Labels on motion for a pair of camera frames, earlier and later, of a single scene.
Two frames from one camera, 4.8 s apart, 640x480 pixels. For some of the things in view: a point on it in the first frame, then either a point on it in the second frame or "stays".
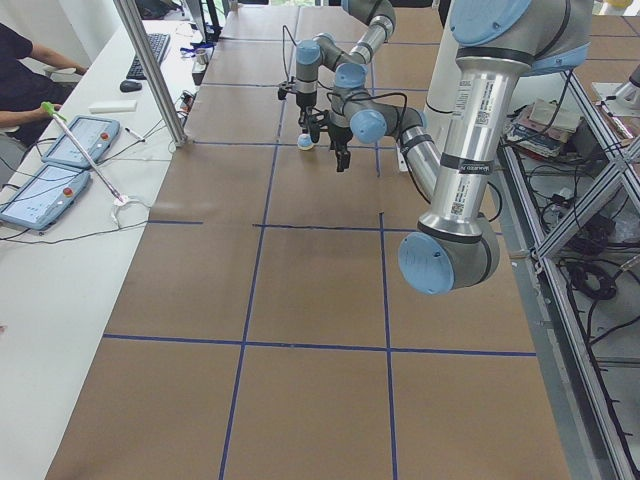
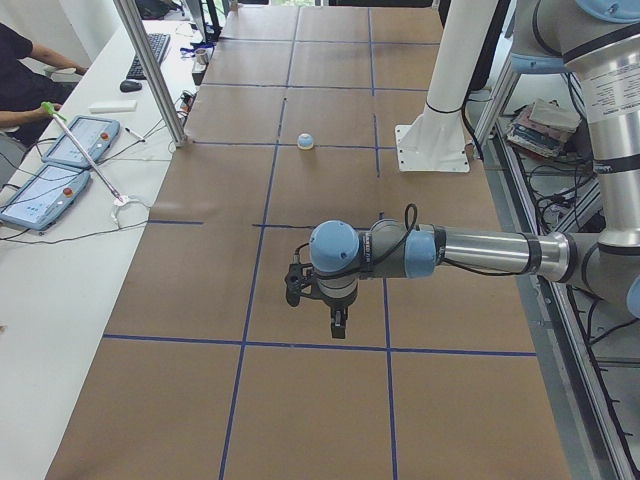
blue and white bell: (305, 141) stays
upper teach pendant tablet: (94, 136) stays
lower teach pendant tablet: (46, 198) stays
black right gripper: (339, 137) → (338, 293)
